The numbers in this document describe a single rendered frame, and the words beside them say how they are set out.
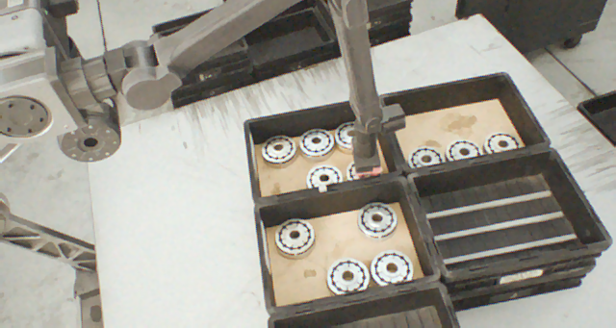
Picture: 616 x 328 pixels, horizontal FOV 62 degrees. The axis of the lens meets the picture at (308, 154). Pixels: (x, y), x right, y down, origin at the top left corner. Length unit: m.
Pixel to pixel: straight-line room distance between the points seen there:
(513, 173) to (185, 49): 0.95
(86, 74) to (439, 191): 0.94
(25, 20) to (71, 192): 1.91
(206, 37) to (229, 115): 1.00
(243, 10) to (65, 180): 2.16
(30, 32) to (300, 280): 0.80
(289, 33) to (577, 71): 1.58
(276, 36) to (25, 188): 1.50
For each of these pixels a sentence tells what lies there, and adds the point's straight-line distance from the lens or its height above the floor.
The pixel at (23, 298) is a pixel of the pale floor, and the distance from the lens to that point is 2.64.
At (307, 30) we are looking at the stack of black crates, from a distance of 2.71.
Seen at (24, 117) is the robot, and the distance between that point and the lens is 0.96.
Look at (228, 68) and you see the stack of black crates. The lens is 2.36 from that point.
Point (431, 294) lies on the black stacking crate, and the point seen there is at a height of 0.90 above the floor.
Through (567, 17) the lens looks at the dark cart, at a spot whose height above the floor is 0.29.
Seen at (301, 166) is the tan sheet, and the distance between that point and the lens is 1.51.
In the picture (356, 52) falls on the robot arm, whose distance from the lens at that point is 1.04.
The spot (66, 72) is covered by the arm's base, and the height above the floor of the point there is 1.49.
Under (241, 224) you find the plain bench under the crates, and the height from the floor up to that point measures 0.70.
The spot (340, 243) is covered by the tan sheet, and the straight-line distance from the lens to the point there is 1.36.
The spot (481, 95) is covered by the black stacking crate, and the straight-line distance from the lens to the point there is 1.68.
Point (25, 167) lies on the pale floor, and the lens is 3.11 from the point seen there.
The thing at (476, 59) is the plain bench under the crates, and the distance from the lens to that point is 2.05.
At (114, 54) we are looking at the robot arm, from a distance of 0.95.
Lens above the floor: 2.02
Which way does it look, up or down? 51 degrees down
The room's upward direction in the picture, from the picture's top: 8 degrees counter-clockwise
